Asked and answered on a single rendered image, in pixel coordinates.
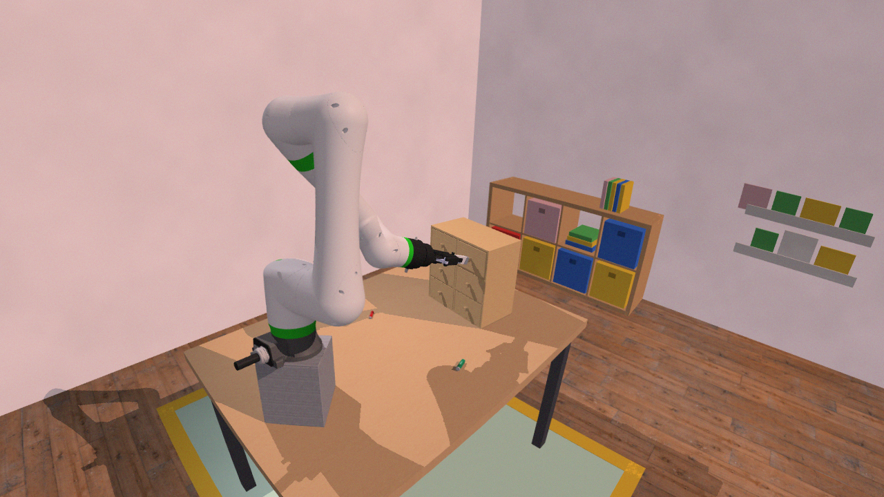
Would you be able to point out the small wooden chest of drawers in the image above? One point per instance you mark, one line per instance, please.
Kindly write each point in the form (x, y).
(501, 266)

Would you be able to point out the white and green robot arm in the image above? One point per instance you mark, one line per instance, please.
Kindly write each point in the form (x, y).
(324, 135)

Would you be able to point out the brown wooden drawer front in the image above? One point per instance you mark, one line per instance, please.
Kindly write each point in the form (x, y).
(469, 283)
(441, 291)
(445, 273)
(443, 242)
(467, 307)
(477, 258)

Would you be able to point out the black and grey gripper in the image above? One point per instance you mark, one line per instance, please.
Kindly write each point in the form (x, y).
(435, 256)

